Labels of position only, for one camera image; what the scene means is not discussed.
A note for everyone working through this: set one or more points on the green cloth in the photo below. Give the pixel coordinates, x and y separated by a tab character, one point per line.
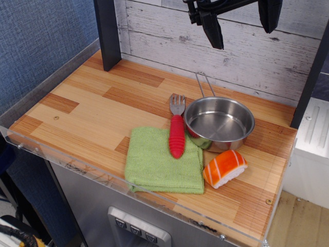
150	165

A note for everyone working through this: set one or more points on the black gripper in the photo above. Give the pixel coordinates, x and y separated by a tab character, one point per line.
269	11

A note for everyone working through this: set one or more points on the silver control panel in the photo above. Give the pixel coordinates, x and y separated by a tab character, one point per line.
138	229

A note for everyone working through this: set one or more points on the black post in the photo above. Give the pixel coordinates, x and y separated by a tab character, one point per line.
108	33
311	81

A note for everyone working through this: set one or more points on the black right post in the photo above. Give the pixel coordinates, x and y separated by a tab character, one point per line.
311	81

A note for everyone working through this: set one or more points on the clear acrylic guard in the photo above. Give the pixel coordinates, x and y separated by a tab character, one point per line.
79	121

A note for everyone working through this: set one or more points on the red handled fork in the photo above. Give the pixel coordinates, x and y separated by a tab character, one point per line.
177	129

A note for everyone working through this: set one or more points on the stainless steel pot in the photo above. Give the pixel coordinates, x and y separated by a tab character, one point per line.
218	124

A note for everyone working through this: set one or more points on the white side cabinet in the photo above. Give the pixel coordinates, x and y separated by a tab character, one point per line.
307	173

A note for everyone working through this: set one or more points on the black left post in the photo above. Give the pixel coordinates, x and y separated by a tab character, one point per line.
108	33

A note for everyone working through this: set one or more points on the salmon sushi toy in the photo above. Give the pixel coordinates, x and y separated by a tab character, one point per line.
223	168

